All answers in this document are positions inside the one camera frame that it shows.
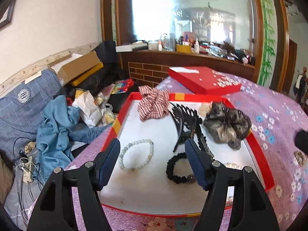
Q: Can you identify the black scrunchie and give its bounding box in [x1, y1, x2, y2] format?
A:
[166, 152, 196, 184]

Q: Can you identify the grey sheer scrunchie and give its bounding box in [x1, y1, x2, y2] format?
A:
[203, 102, 252, 150]

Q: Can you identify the black rhinestone hair clip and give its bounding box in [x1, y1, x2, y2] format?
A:
[195, 124, 214, 161]

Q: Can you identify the pale green bead bracelet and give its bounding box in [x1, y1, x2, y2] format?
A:
[117, 139, 155, 172]

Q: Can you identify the clear plastic hair claw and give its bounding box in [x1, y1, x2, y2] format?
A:
[198, 102, 212, 117]

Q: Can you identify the large black hair claw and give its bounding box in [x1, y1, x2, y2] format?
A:
[169, 103, 204, 153]

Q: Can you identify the red plaid scrunchie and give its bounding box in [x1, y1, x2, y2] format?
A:
[137, 85, 170, 121]

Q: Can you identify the leopard print scrunchie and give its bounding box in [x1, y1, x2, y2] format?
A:
[293, 151, 307, 167]

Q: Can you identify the red jewelry tray box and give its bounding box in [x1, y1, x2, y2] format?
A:
[99, 92, 275, 218]

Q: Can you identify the purple floral bedspread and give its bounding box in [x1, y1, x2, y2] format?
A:
[66, 74, 307, 230]

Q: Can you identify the white power strip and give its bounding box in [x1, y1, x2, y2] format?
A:
[19, 156, 34, 184]

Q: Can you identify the brown wooden door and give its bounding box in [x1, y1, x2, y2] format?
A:
[282, 40, 297, 95]

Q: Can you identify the blue denim clothing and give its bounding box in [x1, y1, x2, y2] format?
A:
[36, 95, 107, 180]

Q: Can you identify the red box lid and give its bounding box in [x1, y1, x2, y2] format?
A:
[169, 66, 241, 95]

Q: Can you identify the colourful snack packet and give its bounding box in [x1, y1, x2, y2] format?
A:
[112, 78, 134, 94]

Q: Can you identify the cardboard box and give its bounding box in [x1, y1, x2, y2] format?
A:
[48, 51, 103, 87]

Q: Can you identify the yellow box on shelf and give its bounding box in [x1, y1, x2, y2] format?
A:
[176, 44, 192, 54]

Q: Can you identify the wooden headboard shelf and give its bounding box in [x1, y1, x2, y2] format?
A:
[119, 50, 257, 87]

